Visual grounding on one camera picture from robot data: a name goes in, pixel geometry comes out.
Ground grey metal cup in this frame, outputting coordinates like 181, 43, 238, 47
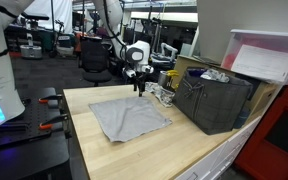
157, 70, 171, 89

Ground black kick scooter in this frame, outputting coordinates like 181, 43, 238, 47
48, 19, 75, 58

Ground dark grey storage crate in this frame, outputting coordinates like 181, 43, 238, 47
172, 67, 254, 136

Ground white paper sheet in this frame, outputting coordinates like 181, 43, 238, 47
230, 44, 288, 83

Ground grey towel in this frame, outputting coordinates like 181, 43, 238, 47
88, 96, 173, 143

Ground white backdrop curtain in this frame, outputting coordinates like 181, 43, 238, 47
23, 0, 73, 34

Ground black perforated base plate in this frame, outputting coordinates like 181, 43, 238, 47
0, 87, 68, 151

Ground red metal cabinet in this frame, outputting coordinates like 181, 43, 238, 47
233, 63, 288, 180

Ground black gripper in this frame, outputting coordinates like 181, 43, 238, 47
131, 73, 149, 98

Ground black office chair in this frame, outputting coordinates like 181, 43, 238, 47
79, 37, 114, 88

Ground clear plastic storage bin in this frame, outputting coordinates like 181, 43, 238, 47
220, 28, 288, 85

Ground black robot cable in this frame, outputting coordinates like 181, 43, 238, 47
102, 0, 129, 59

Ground yellow artificial flowers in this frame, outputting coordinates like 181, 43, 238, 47
165, 69, 181, 92

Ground white cloth in bag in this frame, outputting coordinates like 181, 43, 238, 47
199, 68, 231, 84

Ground patterned white grey cloth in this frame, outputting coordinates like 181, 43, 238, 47
143, 81, 176, 108

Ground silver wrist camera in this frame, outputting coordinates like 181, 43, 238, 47
122, 65, 155, 79

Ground grey round floor device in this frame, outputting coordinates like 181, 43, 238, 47
19, 33, 43, 60

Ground white drawer cabinet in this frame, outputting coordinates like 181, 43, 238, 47
175, 116, 262, 180

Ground black clamp orange handle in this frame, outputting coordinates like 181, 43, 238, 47
38, 113, 70, 131
38, 94, 64, 105

